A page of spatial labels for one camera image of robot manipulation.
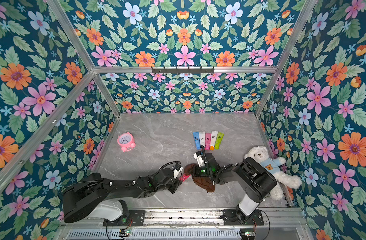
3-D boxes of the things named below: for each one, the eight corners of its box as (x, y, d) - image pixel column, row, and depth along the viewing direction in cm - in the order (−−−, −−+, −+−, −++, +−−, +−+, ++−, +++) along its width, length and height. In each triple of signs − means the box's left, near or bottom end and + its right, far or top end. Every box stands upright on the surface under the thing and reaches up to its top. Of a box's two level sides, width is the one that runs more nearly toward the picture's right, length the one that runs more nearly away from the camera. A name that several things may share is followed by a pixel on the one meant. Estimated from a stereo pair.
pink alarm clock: (122, 153, 100) (120, 150, 97) (117, 139, 107) (115, 136, 104) (137, 146, 103) (135, 143, 100) (131, 133, 110) (129, 130, 107)
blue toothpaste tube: (196, 150, 101) (196, 148, 100) (192, 133, 110) (192, 132, 108) (202, 149, 102) (202, 147, 100) (198, 133, 111) (198, 131, 109)
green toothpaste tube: (213, 148, 102) (213, 146, 100) (218, 133, 110) (218, 131, 108) (219, 150, 101) (220, 148, 99) (224, 135, 109) (224, 133, 107)
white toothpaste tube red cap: (199, 150, 101) (199, 149, 99) (199, 134, 110) (199, 132, 108) (206, 150, 101) (206, 149, 99) (205, 133, 110) (205, 132, 108)
